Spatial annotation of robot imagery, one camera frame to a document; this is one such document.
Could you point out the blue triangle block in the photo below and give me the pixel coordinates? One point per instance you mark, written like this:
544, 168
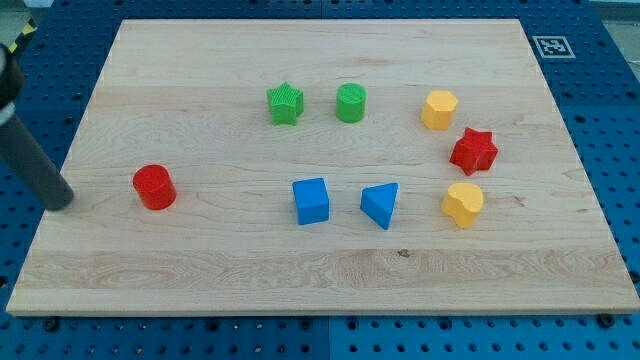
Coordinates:
378, 203

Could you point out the blue cube block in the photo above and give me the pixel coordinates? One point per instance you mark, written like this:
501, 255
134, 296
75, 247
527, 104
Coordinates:
311, 201

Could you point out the yellow hexagon block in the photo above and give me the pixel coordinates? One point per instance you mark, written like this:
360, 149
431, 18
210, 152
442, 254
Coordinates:
439, 109

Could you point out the white fiducial marker tag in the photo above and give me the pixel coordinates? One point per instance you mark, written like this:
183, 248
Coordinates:
553, 47

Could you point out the green star block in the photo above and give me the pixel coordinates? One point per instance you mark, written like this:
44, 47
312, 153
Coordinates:
285, 104

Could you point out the green cylinder block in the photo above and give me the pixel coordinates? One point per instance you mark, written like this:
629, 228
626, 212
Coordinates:
351, 102

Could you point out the red star block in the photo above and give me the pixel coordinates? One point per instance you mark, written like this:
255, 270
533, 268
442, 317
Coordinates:
474, 151

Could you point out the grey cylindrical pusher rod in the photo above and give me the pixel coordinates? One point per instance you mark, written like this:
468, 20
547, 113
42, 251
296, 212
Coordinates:
24, 156

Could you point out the red cylinder block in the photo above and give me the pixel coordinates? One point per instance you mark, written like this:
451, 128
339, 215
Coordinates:
154, 187

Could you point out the wooden board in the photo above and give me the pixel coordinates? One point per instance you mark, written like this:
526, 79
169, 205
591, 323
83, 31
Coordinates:
190, 95

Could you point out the black tool mount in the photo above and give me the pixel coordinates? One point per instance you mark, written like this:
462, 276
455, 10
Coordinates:
12, 81

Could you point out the yellow heart block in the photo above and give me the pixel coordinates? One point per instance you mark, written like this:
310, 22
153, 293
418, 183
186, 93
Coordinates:
463, 202

